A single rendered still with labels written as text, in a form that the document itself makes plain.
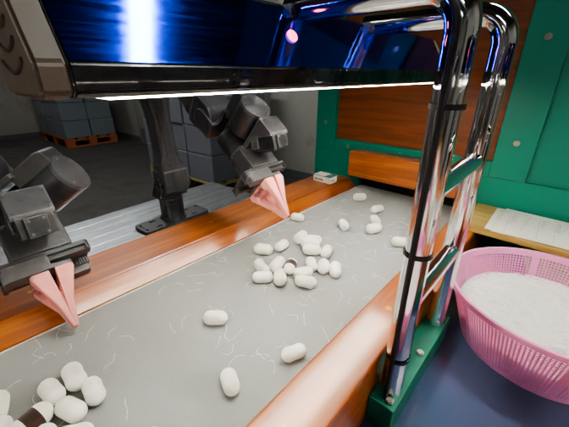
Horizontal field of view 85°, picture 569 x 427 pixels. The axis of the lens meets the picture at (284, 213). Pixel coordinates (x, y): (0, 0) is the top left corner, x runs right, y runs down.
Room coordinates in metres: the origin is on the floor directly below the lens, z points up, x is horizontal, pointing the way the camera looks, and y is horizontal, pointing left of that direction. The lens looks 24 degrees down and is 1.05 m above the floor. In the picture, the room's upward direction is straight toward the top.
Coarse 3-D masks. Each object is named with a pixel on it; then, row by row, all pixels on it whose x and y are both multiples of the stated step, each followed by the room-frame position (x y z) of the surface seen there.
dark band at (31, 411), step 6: (30, 408) 0.20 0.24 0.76; (24, 414) 0.19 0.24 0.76; (30, 414) 0.19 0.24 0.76; (36, 414) 0.19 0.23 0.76; (24, 420) 0.19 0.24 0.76; (30, 420) 0.19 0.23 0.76; (36, 420) 0.19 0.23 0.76; (42, 420) 0.19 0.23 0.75; (30, 426) 0.18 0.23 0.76; (36, 426) 0.19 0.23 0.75
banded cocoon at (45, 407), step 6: (42, 402) 0.20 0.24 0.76; (48, 402) 0.21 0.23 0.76; (36, 408) 0.20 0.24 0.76; (42, 408) 0.20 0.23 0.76; (48, 408) 0.20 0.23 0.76; (42, 414) 0.19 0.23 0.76; (48, 414) 0.20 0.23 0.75; (18, 420) 0.19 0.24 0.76; (48, 420) 0.20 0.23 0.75; (12, 426) 0.18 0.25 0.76; (18, 426) 0.18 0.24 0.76; (24, 426) 0.18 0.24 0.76
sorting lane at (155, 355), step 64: (256, 256) 0.51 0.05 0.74; (320, 256) 0.51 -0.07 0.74; (384, 256) 0.51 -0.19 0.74; (128, 320) 0.34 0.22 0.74; (192, 320) 0.34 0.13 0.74; (256, 320) 0.34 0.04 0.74; (320, 320) 0.34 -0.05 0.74; (0, 384) 0.24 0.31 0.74; (128, 384) 0.24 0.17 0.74; (192, 384) 0.24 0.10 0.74; (256, 384) 0.24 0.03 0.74
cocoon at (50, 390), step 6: (48, 378) 0.23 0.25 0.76; (54, 378) 0.24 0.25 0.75; (42, 384) 0.23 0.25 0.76; (48, 384) 0.22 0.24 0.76; (54, 384) 0.23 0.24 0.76; (60, 384) 0.23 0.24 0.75; (42, 390) 0.22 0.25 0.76; (48, 390) 0.22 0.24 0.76; (54, 390) 0.22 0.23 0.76; (60, 390) 0.22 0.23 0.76; (42, 396) 0.21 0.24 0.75; (48, 396) 0.21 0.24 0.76; (54, 396) 0.21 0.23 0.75; (60, 396) 0.22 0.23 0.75; (54, 402) 0.21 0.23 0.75
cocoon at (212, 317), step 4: (208, 312) 0.33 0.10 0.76; (212, 312) 0.33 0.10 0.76; (216, 312) 0.33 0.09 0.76; (220, 312) 0.33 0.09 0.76; (224, 312) 0.34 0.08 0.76; (204, 316) 0.33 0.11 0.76; (208, 316) 0.33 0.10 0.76; (212, 316) 0.33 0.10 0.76; (216, 316) 0.33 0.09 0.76; (220, 316) 0.33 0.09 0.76; (224, 316) 0.33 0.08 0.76; (204, 320) 0.33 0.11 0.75; (208, 320) 0.32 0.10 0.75; (212, 320) 0.32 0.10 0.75; (216, 320) 0.32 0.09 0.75; (220, 320) 0.32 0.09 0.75; (224, 320) 0.33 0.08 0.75; (212, 324) 0.33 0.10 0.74; (216, 324) 0.33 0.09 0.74; (220, 324) 0.33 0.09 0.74
